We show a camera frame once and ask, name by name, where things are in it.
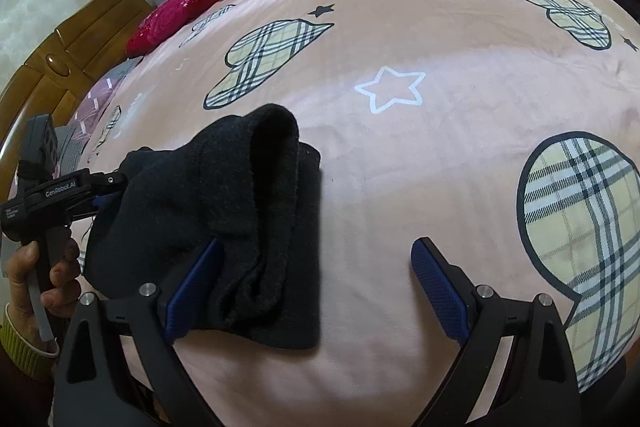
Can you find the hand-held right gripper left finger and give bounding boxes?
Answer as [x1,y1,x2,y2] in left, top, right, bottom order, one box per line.
[52,237,226,427]

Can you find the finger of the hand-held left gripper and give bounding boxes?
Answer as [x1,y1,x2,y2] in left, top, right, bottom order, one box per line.
[89,171,129,190]
[70,192,116,221]

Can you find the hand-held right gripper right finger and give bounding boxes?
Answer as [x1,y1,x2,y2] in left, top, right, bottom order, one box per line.
[410,236,584,427]

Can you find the black pants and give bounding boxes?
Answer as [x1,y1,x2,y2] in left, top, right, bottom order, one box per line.
[82,103,322,352]

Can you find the person's left forearm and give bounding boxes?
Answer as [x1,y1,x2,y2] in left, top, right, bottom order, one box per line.
[0,304,62,427]

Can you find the person's left hand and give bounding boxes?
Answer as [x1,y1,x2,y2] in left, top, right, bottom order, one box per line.
[2,238,84,333]

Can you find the purple grey patterned pillow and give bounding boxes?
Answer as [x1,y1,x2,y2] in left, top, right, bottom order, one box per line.
[54,57,144,180]

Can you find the pink heart print bed sheet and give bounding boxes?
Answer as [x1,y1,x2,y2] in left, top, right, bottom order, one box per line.
[50,0,640,427]

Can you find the wooden headboard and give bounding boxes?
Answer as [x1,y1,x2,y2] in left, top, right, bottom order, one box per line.
[0,0,159,148]

